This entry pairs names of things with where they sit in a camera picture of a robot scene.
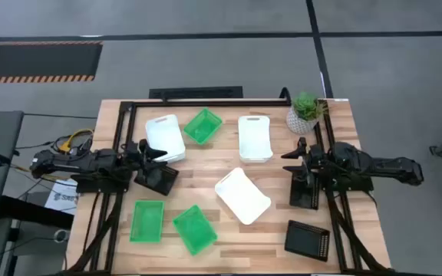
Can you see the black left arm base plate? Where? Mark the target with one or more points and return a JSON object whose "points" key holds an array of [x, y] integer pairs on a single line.
{"points": [[98, 187]]}

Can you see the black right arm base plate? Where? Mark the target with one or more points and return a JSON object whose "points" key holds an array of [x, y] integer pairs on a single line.
{"points": [[359, 186]]}

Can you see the white plastic basket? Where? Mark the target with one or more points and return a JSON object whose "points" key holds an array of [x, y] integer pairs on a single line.
{"points": [[254, 140], [242, 195], [163, 134]]}

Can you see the black plastic basket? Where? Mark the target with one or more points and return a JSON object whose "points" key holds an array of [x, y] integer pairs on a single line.
{"points": [[305, 239], [159, 182], [301, 197]]}

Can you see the green plastic basket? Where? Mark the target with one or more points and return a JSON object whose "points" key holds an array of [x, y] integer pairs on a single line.
{"points": [[202, 126], [147, 221], [195, 230]]}

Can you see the black hazard-striped floor mat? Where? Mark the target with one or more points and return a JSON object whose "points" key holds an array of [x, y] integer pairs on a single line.
{"points": [[33, 61]]}

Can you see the black curved bracket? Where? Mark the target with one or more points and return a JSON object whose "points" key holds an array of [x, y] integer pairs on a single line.
{"points": [[285, 96]]}

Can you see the green artificial plant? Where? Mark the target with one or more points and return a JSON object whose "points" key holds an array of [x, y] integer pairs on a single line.
{"points": [[307, 105]]}

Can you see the black aluminium table frame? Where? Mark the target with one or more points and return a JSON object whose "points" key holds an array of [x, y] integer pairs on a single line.
{"points": [[205, 102]]}

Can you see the printed white paper sheet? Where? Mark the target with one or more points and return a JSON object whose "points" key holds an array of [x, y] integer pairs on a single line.
{"points": [[61, 197]]}

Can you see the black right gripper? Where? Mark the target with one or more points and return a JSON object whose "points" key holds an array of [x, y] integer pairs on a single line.
{"points": [[313, 163]]}

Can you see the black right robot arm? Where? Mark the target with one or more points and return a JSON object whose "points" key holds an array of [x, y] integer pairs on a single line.
{"points": [[378, 165]]}

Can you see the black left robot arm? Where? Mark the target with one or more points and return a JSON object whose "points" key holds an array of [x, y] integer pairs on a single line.
{"points": [[71, 163]]}

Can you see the black perforated panel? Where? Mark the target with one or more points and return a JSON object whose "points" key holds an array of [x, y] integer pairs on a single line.
{"points": [[194, 93]]}

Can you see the white triangle-patterned plant pot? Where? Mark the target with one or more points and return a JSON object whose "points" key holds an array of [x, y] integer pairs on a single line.
{"points": [[297, 124]]}

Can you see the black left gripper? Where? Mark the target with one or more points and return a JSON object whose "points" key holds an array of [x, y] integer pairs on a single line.
{"points": [[134, 159]]}

